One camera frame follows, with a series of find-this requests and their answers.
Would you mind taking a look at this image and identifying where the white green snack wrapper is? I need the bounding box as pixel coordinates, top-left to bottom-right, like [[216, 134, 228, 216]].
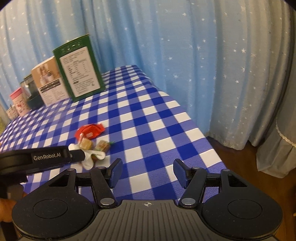
[[68, 144, 106, 170]]

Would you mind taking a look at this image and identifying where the red snack packet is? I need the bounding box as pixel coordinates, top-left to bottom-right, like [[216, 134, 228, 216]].
[[75, 123, 105, 140]]

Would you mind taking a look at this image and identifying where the person's left hand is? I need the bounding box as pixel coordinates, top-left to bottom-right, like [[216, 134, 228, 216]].
[[0, 198, 16, 222]]

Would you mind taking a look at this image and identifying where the small floral ceramic cup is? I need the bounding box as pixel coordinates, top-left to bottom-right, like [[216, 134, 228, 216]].
[[6, 105, 19, 121]]

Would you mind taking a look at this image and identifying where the pink hello kitty cup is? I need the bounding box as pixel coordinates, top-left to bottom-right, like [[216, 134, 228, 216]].
[[10, 87, 31, 116]]

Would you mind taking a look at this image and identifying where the dark green glass jar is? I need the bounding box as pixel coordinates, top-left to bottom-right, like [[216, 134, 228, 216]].
[[20, 74, 44, 110]]

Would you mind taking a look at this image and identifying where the blue white checkered tablecloth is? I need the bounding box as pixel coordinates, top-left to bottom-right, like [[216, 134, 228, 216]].
[[1, 65, 225, 200]]

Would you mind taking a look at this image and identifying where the beige product box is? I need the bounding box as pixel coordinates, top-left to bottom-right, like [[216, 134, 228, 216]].
[[31, 56, 69, 106]]

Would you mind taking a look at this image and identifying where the grey curtain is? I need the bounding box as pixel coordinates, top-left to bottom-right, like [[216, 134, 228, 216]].
[[249, 9, 295, 178]]

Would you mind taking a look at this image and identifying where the green milk carton box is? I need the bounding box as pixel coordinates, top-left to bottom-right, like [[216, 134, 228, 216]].
[[53, 34, 106, 102]]

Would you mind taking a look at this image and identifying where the blue star curtain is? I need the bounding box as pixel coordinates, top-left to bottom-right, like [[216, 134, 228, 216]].
[[1, 1, 295, 150]]

